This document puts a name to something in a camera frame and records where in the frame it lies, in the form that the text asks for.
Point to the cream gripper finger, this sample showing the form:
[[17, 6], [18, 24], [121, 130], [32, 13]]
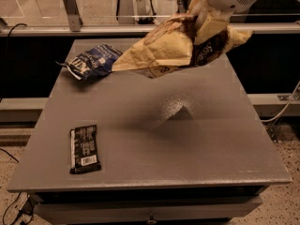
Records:
[[210, 22], [195, 7]]

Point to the brown yellow chip bag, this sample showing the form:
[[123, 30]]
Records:
[[170, 47]]

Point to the blue chip bag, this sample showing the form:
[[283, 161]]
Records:
[[97, 62]]

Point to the black rxbar chocolate bar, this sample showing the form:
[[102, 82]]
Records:
[[83, 150]]

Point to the grey table drawer front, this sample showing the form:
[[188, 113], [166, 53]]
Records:
[[119, 212]]

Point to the metal railing bar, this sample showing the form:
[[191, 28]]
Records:
[[141, 30]]

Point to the small drawer knob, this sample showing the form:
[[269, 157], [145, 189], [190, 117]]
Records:
[[151, 221]]

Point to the left metal railing bracket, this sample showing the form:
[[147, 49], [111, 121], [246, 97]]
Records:
[[74, 19]]

